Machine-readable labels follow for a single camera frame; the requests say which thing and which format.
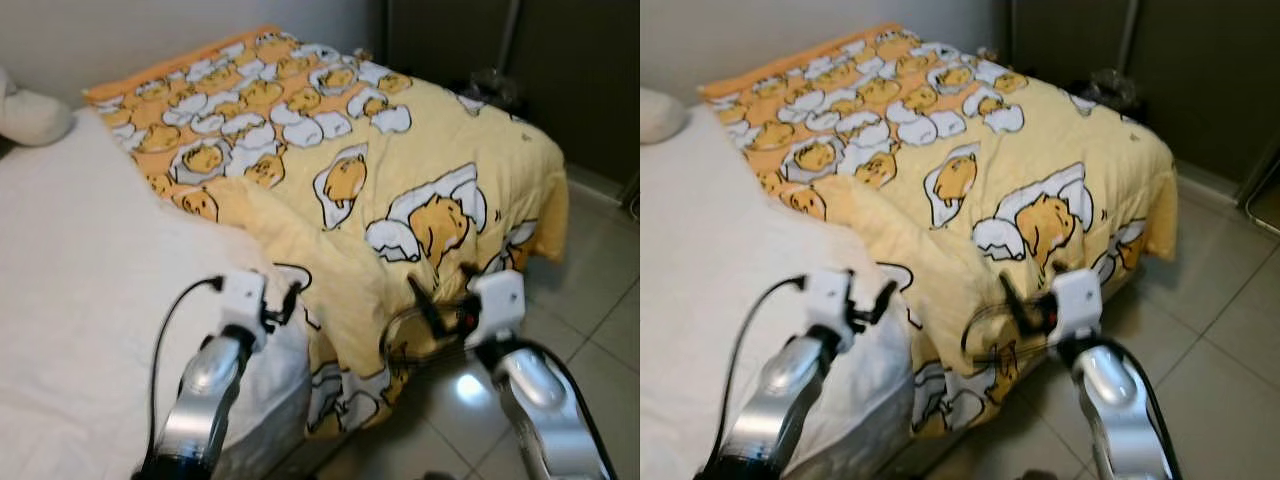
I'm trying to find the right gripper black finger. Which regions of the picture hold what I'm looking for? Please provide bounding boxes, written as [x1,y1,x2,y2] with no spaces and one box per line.
[406,276,449,338]
[996,276,1033,334]

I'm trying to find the yellow cartoon egg blanket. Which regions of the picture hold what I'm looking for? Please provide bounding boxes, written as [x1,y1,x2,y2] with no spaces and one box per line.
[82,25,571,442]
[697,22,1179,437]

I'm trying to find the black plastic bag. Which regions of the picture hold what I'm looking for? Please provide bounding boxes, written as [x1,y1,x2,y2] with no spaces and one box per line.
[1080,68,1142,114]
[455,68,527,117]

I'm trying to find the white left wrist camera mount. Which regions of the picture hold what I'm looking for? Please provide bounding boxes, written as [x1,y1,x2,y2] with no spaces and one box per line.
[215,270,269,336]
[805,268,856,336]

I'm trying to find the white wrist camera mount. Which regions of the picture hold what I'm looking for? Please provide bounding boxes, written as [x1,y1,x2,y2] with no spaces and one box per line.
[805,268,856,336]
[467,270,526,349]
[1050,270,1106,346]
[215,270,269,336]

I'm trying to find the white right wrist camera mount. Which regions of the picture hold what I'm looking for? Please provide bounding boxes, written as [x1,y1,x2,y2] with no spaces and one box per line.
[467,270,526,349]
[1050,270,1106,346]

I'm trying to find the silver metal tube frame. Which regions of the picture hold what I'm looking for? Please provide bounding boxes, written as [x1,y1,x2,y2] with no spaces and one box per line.
[1240,140,1280,237]

